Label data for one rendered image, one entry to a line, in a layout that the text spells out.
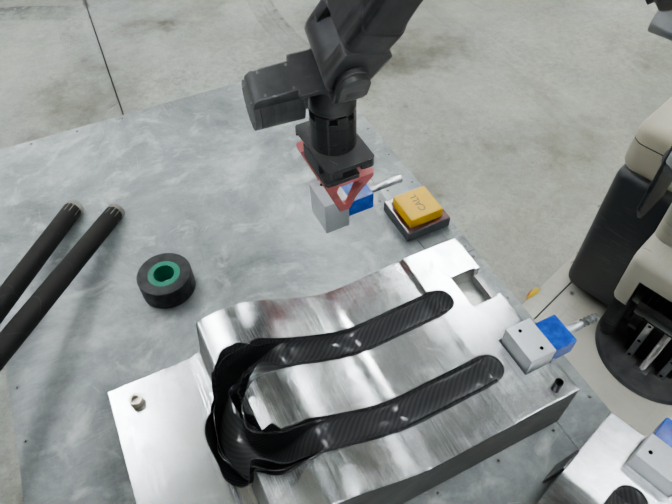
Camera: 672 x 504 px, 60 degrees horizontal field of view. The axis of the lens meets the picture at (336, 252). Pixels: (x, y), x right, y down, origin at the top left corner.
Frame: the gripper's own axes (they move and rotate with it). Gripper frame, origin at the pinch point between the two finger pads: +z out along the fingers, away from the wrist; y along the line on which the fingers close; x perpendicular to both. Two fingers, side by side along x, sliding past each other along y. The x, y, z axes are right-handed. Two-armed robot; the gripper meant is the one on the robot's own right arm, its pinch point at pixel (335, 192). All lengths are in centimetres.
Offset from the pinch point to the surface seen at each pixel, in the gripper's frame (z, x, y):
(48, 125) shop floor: 94, -49, -176
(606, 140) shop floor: 97, 149, -65
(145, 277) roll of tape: 11.4, -27.7, -7.5
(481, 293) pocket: 9.2, 13.0, 18.2
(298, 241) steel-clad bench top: 15.2, -3.9, -6.7
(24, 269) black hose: 9.1, -42.9, -15.1
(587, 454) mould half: 10.0, 11.2, 41.7
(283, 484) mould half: 1.7, -21.4, 32.1
